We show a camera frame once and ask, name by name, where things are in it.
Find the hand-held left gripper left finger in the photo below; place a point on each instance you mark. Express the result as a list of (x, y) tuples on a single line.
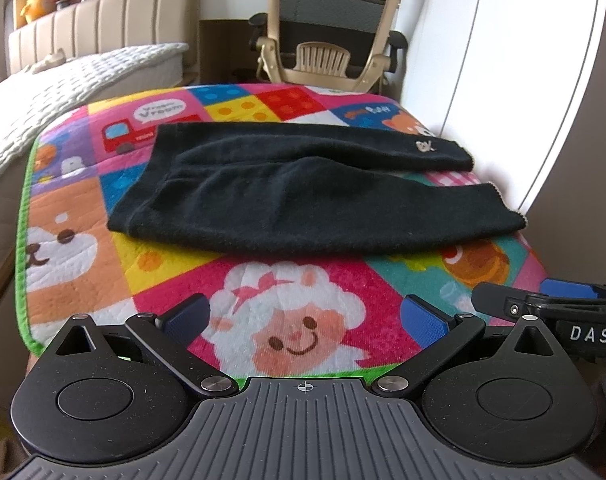
[(185, 320)]

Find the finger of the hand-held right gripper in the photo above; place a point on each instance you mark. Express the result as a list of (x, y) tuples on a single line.
[(490, 299), (568, 288)]

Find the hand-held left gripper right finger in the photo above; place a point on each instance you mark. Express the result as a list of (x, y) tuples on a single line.
[(425, 322)]

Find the black pants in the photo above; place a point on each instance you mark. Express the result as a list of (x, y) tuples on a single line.
[(283, 195)]

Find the colourful cartoon printed mat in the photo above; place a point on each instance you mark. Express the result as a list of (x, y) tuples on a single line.
[(303, 285)]

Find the white wardrobe door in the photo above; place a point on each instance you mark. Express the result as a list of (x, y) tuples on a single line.
[(508, 60)]

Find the white quilted bed mattress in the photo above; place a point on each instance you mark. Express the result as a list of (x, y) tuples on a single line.
[(58, 90)]

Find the small beige object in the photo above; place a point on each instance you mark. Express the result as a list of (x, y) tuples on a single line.
[(49, 58)]

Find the beige padded headboard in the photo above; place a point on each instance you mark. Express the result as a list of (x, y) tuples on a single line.
[(123, 20)]

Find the beige mesh office chair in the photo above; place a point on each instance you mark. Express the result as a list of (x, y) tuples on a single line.
[(328, 25)]

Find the white desk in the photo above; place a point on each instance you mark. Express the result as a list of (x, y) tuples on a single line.
[(233, 2)]

